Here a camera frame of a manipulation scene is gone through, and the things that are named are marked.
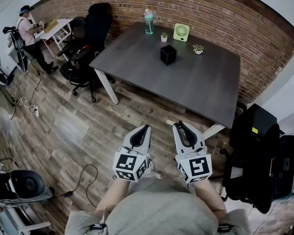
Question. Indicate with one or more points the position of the small plant in white pot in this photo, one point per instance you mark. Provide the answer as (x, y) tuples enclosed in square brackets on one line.
[(164, 37)]

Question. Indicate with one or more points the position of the teal water bottle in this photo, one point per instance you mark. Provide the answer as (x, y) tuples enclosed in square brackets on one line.
[(149, 23)]

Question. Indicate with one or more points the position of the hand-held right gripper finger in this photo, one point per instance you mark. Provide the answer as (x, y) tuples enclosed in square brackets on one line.
[(178, 138), (197, 137)]

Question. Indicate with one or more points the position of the low black office chair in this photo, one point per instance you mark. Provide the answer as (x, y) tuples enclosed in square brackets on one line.
[(77, 29)]

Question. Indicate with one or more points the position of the green desk fan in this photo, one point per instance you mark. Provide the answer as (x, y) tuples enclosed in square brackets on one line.
[(181, 32)]

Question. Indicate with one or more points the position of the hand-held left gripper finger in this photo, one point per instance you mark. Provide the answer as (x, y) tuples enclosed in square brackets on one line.
[(148, 141), (133, 134)]

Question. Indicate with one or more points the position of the white desk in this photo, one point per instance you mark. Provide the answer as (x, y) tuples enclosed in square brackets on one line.
[(55, 29)]

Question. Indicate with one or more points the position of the black and white device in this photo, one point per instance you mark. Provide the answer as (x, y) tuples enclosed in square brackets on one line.
[(24, 183)]

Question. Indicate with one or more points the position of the cardboard box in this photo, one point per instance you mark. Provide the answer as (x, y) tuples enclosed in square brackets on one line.
[(50, 26)]

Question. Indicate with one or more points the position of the small plant in round pot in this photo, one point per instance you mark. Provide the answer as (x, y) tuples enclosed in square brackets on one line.
[(198, 49)]

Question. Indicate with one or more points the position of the black folding chair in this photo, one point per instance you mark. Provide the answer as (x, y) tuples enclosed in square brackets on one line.
[(262, 170)]

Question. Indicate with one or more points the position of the white power strip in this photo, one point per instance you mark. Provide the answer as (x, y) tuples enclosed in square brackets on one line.
[(35, 110)]

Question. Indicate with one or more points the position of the person's grey shirt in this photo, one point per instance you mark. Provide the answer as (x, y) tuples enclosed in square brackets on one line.
[(159, 209)]

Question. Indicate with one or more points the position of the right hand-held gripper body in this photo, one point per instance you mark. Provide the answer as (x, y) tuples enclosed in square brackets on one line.
[(198, 166)]

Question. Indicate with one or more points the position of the dark grey table white legs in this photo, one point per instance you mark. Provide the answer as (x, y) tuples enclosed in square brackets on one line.
[(176, 82)]

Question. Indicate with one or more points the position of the tall black office chair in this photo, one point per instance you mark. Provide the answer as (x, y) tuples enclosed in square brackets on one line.
[(98, 33)]

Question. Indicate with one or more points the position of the person's left forearm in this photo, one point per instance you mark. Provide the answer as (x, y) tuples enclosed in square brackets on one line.
[(114, 195)]

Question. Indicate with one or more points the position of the black bag on stand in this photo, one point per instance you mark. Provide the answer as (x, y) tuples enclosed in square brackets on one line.
[(14, 39)]

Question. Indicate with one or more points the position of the white metal rack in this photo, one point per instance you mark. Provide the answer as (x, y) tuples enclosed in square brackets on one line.
[(12, 217)]

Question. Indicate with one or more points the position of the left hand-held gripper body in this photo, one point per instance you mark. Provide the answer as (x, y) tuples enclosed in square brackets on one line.
[(128, 164)]

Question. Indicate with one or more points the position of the black cube pen holder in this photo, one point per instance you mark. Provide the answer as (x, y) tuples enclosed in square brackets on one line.
[(168, 55)]

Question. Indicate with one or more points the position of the person's right forearm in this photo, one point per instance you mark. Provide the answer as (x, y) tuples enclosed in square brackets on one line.
[(209, 196)]

